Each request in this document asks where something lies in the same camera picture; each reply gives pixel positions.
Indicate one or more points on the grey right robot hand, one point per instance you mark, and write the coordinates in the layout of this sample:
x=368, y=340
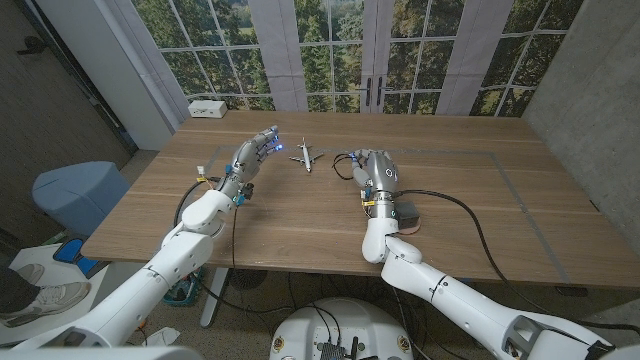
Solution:
x=380, y=172

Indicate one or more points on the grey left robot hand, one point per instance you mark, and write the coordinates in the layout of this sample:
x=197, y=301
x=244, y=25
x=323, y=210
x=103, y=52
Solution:
x=245, y=162

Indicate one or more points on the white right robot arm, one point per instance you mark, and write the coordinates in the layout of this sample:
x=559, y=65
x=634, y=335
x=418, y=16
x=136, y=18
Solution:
x=450, y=295

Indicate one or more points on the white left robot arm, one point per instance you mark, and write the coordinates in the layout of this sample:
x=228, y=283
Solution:
x=150, y=280

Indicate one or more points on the black block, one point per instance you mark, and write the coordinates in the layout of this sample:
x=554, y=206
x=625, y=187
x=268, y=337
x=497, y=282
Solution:
x=407, y=212

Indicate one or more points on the white toy airplane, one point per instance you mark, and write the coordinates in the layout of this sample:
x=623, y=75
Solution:
x=306, y=157

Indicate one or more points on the pink round coaster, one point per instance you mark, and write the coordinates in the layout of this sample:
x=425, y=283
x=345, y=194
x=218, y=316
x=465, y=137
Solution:
x=410, y=230

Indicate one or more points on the white plastic box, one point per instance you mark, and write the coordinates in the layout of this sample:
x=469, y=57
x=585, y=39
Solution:
x=207, y=108

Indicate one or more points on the black floor fan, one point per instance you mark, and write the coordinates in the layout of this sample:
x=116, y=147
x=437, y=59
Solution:
x=247, y=279

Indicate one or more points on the printed window backdrop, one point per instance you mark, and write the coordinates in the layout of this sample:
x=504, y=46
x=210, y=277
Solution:
x=320, y=60

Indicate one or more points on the white table leg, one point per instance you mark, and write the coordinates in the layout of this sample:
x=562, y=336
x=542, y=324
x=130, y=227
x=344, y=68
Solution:
x=214, y=297

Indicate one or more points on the teal basket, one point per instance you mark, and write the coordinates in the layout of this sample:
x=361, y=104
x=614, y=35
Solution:
x=184, y=292

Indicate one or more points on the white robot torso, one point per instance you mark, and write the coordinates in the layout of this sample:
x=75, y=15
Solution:
x=345, y=320

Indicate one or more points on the blue-grey ottoman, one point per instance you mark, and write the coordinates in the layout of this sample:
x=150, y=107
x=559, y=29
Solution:
x=80, y=195

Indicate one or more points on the crumpled white paper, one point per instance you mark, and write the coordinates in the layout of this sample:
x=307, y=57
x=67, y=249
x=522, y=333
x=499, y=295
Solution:
x=162, y=337

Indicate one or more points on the blue floor pedal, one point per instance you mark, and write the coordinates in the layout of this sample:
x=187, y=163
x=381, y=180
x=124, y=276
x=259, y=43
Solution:
x=70, y=251

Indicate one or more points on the grey sneaker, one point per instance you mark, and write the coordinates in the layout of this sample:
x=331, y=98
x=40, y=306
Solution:
x=31, y=272
x=55, y=297

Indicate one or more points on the dark trouser leg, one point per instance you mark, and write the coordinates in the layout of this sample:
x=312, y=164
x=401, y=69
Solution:
x=12, y=292

